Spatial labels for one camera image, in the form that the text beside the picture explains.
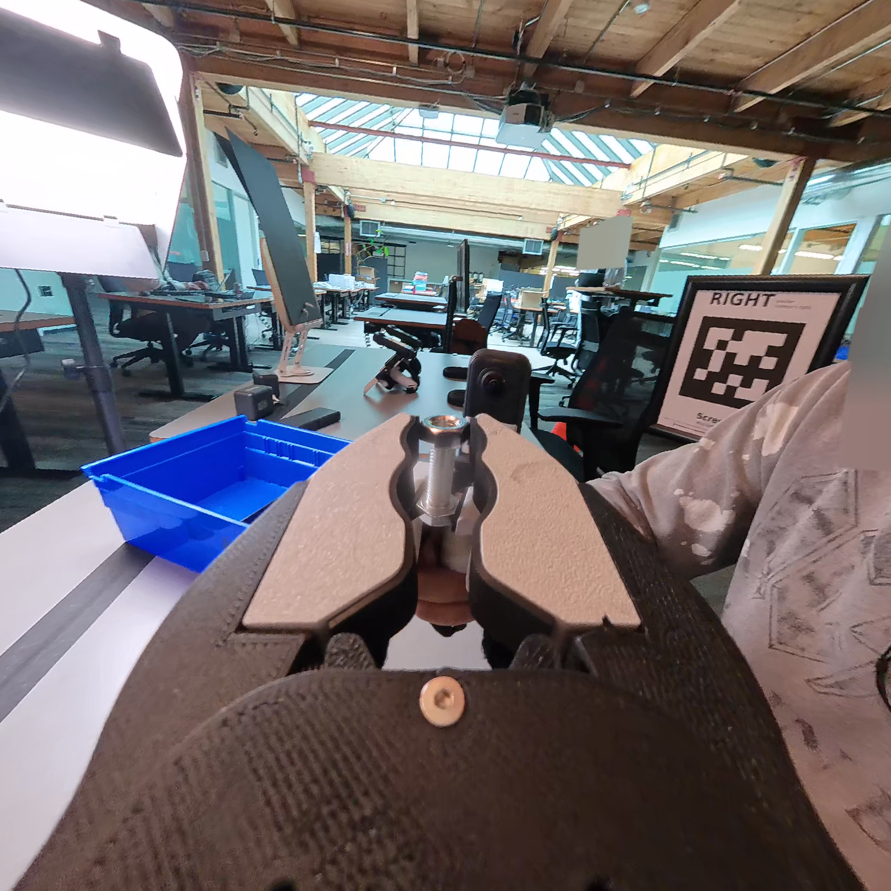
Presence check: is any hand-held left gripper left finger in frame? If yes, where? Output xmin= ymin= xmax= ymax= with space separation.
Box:
xmin=241 ymin=413 xmax=420 ymax=659

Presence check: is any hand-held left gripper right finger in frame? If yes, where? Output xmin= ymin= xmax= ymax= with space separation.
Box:
xmin=468 ymin=414 xmax=644 ymax=665

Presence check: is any silver hex nut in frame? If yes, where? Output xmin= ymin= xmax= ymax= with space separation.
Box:
xmin=420 ymin=411 xmax=473 ymax=445

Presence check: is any silver hex bolt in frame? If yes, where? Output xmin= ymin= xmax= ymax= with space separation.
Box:
xmin=422 ymin=438 xmax=465 ymax=531

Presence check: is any blue plastic bin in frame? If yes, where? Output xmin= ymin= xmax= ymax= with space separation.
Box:
xmin=84 ymin=415 xmax=349 ymax=575

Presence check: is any person's right forearm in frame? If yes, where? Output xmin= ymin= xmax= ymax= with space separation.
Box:
xmin=588 ymin=365 xmax=853 ymax=572

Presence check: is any person's right hand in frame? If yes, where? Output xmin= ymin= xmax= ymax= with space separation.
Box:
xmin=415 ymin=527 xmax=481 ymax=636

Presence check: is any black mesh office chair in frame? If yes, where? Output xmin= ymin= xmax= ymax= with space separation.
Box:
xmin=536 ymin=307 xmax=658 ymax=477

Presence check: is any black and white device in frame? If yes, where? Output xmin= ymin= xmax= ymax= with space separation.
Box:
xmin=369 ymin=328 xmax=427 ymax=396

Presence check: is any black flat device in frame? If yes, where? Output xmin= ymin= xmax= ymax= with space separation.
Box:
xmin=279 ymin=407 xmax=342 ymax=433

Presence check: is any small black box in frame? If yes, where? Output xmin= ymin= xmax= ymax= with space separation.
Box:
xmin=233 ymin=369 xmax=281 ymax=423

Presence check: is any wooden board stand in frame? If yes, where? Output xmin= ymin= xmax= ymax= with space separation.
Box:
xmin=265 ymin=237 xmax=336 ymax=388

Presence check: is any framed marker sign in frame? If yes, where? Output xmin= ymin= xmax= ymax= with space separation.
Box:
xmin=644 ymin=275 xmax=868 ymax=444

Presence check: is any black flat panel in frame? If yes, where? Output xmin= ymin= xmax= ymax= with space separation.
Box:
xmin=223 ymin=130 xmax=325 ymax=332

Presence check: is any ceiling projector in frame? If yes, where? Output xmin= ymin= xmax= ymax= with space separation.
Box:
xmin=495 ymin=87 xmax=556 ymax=151

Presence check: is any wooden desk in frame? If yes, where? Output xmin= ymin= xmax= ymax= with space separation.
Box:
xmin=98 ymin=290 xmax=260 ymax=405

